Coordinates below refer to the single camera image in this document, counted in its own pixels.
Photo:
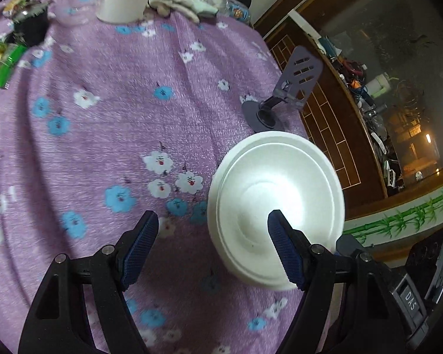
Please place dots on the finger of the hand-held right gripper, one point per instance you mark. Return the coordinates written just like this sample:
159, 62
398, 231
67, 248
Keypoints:
349, 245

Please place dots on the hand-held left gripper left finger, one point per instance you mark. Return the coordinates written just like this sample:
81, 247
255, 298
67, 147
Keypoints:
140, 247

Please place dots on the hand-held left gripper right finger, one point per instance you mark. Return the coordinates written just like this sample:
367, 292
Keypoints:
284, 254

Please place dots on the wooden brick-pattern partition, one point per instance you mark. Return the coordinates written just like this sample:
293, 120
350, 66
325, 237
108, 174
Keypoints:
328, 125

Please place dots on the clutter of small tools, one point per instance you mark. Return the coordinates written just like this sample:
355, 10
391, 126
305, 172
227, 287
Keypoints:
358, 81

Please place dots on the grey phone stand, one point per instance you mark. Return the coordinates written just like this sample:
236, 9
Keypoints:
302, 70

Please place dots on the green packet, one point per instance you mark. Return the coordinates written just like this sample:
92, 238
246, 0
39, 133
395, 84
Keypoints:
3, 61

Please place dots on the black jar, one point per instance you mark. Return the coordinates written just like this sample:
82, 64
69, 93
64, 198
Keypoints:
29, 27

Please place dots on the white work gloves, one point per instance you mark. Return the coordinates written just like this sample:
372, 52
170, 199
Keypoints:
177, 0

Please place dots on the clear bottle with cartoon label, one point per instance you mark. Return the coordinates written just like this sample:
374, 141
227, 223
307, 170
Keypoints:
236, 9

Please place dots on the green bamboo wall sticker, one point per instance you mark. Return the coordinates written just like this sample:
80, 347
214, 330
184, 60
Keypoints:
409, 217

